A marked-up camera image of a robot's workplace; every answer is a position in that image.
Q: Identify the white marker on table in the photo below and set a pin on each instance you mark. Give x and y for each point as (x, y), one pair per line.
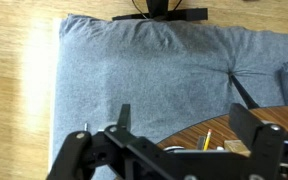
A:
(207, 140)

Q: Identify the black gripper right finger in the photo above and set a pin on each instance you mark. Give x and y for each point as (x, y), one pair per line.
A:
(267, 143)

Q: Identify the round wooden table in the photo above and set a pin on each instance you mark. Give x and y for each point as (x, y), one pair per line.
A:
(284, 116)

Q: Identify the black tripod base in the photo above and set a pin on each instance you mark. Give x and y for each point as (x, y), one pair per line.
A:
(190, 14)

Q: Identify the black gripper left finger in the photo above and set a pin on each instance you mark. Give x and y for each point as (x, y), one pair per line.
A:
(80, 150)

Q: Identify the brown cardboard box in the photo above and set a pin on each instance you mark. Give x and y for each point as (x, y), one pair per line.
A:
(235, 146)

